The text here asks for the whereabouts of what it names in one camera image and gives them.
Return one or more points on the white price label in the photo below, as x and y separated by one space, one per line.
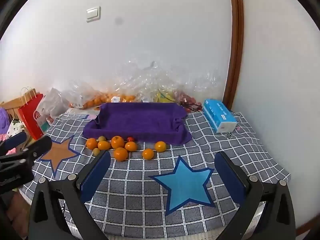
115 100

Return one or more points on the small round orange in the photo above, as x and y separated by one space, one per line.
121 154
91 143
148 154
131 146
160 146
117 142

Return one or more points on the grey checked star tablecloth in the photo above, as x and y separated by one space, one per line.
140 205

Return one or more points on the bagged red fruits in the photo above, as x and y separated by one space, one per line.
190 98

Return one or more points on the purple knitted cloth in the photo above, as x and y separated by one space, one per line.
3 121

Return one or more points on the small yellow-green fruit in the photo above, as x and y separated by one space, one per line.
101 138
96 151

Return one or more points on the white wall switch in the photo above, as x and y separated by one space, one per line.
93 14

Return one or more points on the wooden crate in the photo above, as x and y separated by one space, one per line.
11 106

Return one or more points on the pile of bagged oranges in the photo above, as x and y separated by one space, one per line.
100 99

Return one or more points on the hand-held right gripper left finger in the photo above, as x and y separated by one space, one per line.
96 175

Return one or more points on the bagged yellow bananas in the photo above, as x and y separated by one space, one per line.
162 97

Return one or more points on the translucent plastic bag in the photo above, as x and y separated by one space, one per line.
75 92

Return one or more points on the crumpled clear plastic bag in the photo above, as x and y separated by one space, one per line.
150 80

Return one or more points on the brown wooden door frame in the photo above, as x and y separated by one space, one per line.
237 42

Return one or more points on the white plastic bag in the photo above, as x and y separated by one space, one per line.
52 102

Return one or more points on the white floral cloth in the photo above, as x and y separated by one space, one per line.
15 127

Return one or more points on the blue tissue pack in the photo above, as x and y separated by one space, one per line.
217 115

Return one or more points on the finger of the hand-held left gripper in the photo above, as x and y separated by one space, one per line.
37 146
15 139

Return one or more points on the red strawberry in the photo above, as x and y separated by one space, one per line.
130 139

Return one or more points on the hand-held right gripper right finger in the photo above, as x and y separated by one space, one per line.
227 177

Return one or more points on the purple towel-covered tray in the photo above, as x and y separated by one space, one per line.
140 120

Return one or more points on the red paper bag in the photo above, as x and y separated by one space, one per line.
28 117

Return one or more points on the small oval orange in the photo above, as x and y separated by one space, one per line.
104 145

